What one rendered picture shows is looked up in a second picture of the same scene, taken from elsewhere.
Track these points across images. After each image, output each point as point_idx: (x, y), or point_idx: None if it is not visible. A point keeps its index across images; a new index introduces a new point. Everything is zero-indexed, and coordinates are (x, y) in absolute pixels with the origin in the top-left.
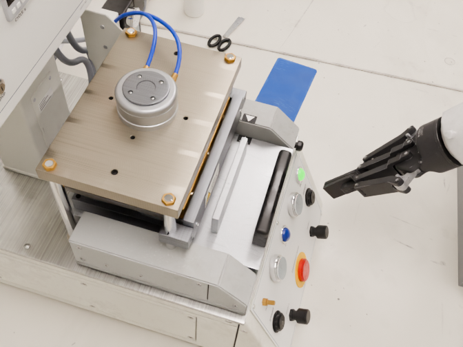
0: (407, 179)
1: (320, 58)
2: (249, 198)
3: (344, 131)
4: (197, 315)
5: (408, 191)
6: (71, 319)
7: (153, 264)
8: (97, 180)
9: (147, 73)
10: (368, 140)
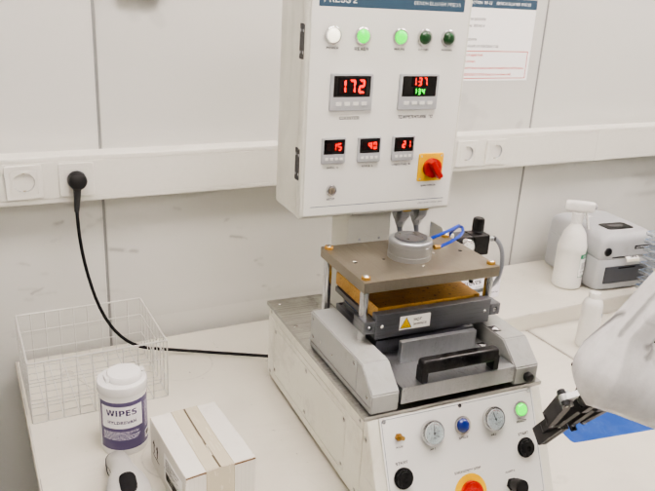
0: (569, 393)
1: None
2: None
3: (643, 472)
4: (346, 413)
5: (564, 403)
6: (287, 421)
7: (340, 338)
8: (342, 260)
9: (420, 233)
10: None
